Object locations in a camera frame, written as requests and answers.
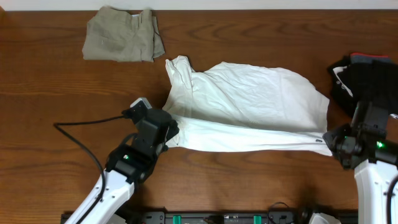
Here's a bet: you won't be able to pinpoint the white t-shirt black print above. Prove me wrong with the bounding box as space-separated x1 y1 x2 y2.
164 56 331 156

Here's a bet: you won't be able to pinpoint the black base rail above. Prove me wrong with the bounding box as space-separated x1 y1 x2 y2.
60 210 358 224

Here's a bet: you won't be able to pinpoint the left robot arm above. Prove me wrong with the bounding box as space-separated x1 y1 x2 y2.
66 108 179 223

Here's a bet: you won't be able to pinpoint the black garment red trim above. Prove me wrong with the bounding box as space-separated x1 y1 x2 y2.
327 53 397 119

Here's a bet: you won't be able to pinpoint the folded khaki shorts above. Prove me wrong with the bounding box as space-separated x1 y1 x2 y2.
82 6 165 62

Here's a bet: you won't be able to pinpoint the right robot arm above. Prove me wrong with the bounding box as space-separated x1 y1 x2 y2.
323 101 397 224

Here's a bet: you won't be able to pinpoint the left black cable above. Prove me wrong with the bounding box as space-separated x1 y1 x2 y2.
53 114 131 224

